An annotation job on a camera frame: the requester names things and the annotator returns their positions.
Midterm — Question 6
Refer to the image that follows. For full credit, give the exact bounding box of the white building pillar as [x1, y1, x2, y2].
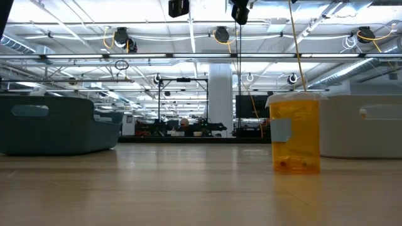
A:
[208, 64, 234, 137]

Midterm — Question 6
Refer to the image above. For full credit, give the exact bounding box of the teal plastic bin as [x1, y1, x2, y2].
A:
[0, 95, 124, 157]

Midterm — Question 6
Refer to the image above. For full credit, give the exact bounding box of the orange pill bottle grey label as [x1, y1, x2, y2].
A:
[264, 92, 327, 175]

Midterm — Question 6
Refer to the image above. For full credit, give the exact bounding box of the background black frame rig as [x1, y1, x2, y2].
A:
[156, 77, 210, 126]

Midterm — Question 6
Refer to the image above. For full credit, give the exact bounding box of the yellow hanging cable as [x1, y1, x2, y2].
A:
[288, 0, 308, 92]

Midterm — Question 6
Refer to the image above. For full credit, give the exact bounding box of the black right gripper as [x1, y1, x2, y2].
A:
[168, 0, 251, 26]

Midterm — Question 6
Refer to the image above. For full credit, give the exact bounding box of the black monitor screen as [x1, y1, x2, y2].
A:
[235, 95, 270, 119]

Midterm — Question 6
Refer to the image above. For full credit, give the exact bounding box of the black hanging cable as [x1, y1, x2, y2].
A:
[234, 24, 242, 126]

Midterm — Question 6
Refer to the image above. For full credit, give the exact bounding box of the person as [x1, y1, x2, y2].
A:
[178, 117, 193, 137]

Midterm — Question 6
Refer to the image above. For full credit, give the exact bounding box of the grey plastic bin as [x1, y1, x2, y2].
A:
[319, 95, 402, 159]

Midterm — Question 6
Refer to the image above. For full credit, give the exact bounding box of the black ceiling cable reel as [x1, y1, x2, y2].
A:
[213, 26, 230, 44]
[113, 27, 138, 53]
[357, 26, 376, 44]

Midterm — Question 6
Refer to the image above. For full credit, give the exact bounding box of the thin yellow cable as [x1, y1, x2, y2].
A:
[249, 92, 264, 139]

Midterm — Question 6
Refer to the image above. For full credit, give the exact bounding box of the red cabinet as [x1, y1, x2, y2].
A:
[134, 121, 148, 136]

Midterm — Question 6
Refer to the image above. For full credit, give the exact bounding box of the black aluminium table frame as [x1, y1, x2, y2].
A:
[117, 136, 273, 144]

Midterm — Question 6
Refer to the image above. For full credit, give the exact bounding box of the silver ceiling duct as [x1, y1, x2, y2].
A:
[0, 33, 54, 65]
[309, 37, 402, 90]

